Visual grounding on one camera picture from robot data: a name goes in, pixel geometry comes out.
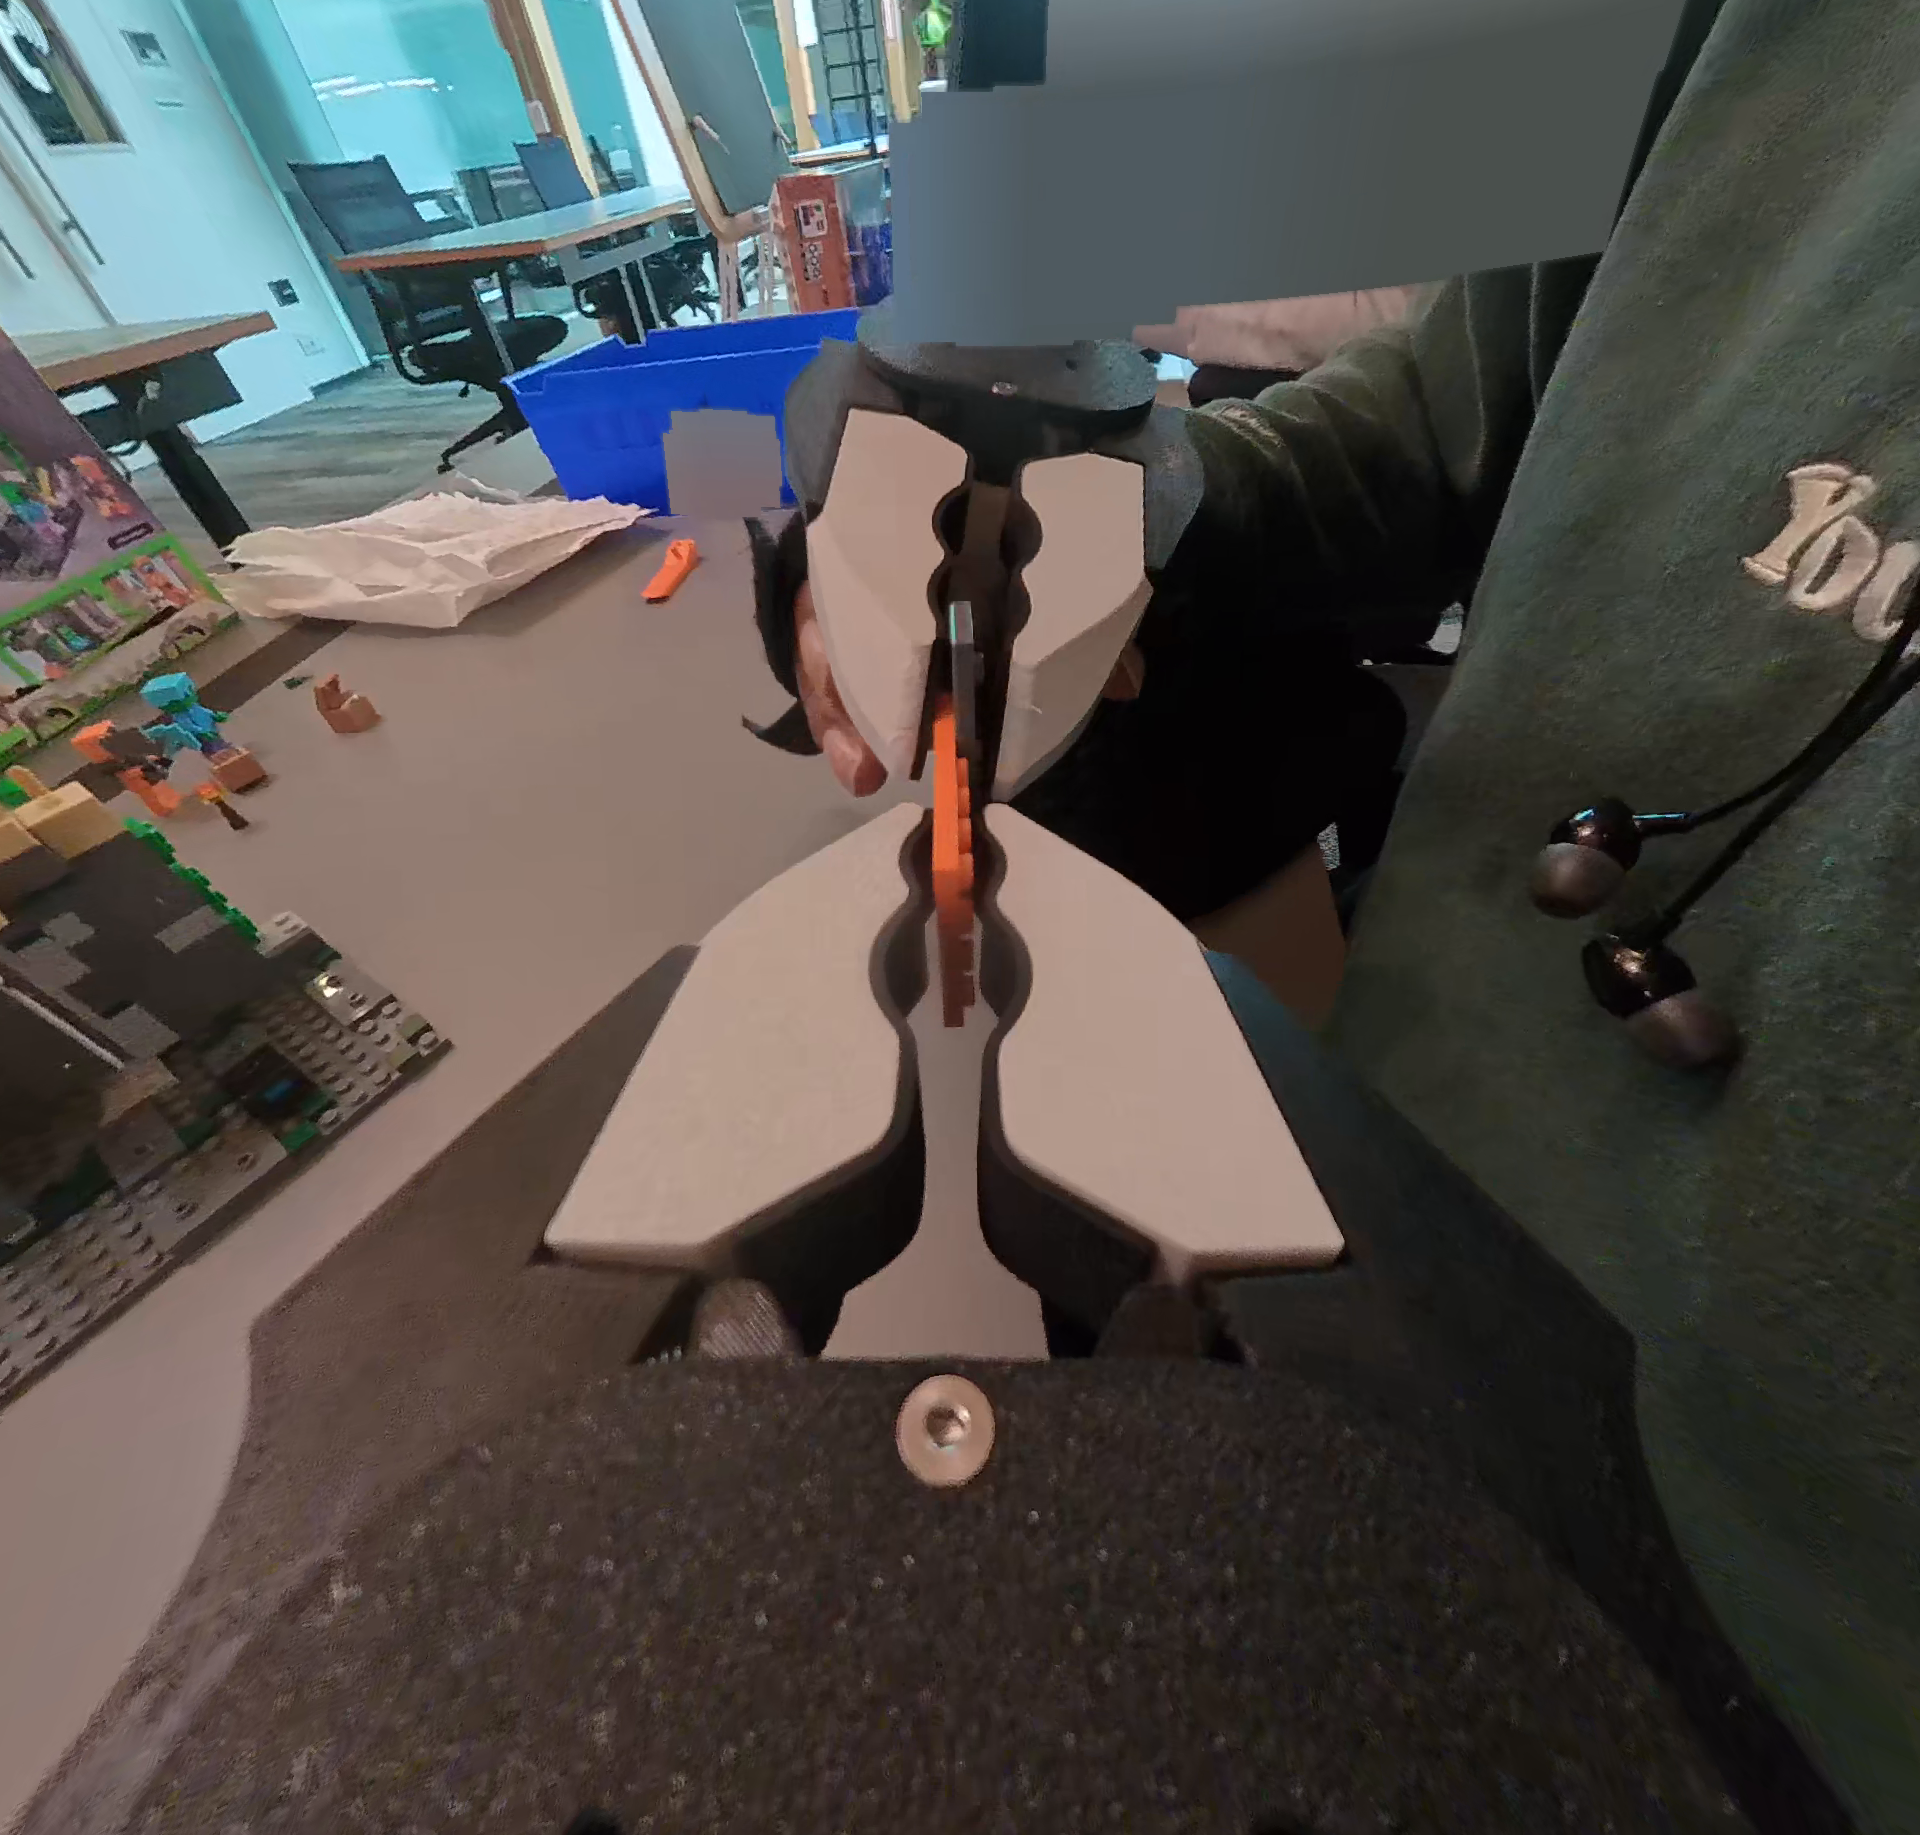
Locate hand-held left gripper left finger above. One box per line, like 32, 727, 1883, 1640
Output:
543, 802, 924, 1266

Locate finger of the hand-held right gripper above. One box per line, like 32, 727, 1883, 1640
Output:
982, 452, 1157, 802
806, 405, 968, 787

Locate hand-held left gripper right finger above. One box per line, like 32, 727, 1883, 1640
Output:
974, 802, 1346, 1278

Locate dark grey toy plate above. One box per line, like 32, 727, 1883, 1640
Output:
945, 596, 989, 802

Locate orange toy brick plate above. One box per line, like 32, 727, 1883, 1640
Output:
922, 694, 984, 1025

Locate grey toy brick model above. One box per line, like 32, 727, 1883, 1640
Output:
0, 762, 452, 1401

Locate person's right forearm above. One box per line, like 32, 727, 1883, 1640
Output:
1140, 263, 1598, 665

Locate grey desk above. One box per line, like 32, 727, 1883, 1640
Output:
0, 473, 1051, 1805

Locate wooden top office desk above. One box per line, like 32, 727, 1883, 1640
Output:
337, 184, 699, 367
7, 311, 279, 546

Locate person's right hand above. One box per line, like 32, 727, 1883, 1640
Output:
795, 619, 889, 802

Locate orange cardboard box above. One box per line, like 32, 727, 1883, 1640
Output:
764, 172, 897, 313

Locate blue plastic bin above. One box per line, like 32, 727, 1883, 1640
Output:
502, 307, 864, 507

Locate black office chair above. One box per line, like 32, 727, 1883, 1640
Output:
510, 136, 722, 328
285, 153, 572, 471

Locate grey leaning board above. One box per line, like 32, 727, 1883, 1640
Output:
600, 0, 797, 238

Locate person in green sweatshirt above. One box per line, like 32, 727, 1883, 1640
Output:
1319, 0, 1920, 1835

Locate teal toy minifigure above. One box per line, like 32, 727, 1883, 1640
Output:
142, 671, 242, 767

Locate orange toy figure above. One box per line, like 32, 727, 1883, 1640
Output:
67, 719, 188, 816

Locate colourful toy set box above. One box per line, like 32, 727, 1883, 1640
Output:
0, 334, 235, 756

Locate black hoodie drawstring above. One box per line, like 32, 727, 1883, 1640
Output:
1529, 619, 1920, 918
1581, 650, 1920, 1068

